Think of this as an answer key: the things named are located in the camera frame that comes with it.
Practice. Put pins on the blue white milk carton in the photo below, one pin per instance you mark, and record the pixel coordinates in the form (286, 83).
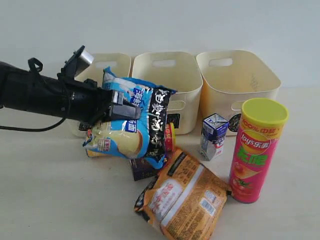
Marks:
(213, 134)

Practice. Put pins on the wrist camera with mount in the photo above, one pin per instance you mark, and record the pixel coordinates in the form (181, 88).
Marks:
(76, 64)

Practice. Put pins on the middle cream plastic bin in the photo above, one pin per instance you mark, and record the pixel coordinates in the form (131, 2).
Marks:
(179, 71)

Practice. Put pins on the cream plastic bin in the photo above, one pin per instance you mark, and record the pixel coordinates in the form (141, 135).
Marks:
(179, 71)
(230, 77)
(119, 63)

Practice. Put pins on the right cream plastic bin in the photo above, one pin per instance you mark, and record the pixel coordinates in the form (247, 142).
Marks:
(230, 77)

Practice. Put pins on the left cream plastic bin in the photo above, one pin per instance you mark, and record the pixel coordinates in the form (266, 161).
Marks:
(119, 63)

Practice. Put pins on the blue instant noodle bag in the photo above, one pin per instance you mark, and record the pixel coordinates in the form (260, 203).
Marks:
(134, 138)

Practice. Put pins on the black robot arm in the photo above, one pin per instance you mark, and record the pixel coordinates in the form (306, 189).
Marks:
(62, 97)

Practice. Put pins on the purple small carton box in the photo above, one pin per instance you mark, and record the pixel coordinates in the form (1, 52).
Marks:
(141, 169)

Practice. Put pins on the orange instant noodle bag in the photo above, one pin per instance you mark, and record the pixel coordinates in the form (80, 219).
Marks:
(184, 200)

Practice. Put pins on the yellow Lays chips can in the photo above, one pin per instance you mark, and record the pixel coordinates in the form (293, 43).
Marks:
(169, 142)

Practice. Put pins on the pink Lays chips can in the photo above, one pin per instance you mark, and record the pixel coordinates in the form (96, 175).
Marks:
(260, 127)

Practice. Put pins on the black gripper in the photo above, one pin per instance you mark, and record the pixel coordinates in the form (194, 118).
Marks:
(89, 103)

